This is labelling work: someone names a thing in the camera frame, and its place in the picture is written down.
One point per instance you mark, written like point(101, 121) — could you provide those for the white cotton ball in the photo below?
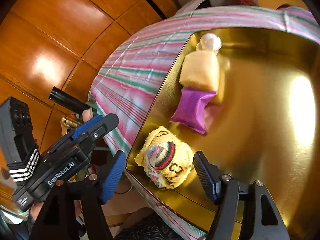
point(209, 42)

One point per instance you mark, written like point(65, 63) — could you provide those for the yellow patterned socks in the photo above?
point(166, 160)

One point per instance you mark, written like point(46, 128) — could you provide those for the purple sachet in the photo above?
point(190, 109)

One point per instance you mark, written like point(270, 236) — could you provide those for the black handle tube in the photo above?
point(69, 102)

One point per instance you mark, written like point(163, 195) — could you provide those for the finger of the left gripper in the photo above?
point(95, 129)

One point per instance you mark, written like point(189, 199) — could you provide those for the yellow sponge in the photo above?
point(201, 70)

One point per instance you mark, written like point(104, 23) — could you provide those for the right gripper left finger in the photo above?
point(57, 220)

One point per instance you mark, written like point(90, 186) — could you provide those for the person's left hand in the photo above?
point(36, 208)

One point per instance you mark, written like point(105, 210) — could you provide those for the gold metal tray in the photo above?
point(266, 127)

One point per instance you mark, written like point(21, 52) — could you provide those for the striped bed sheet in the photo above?
point(130, 78)

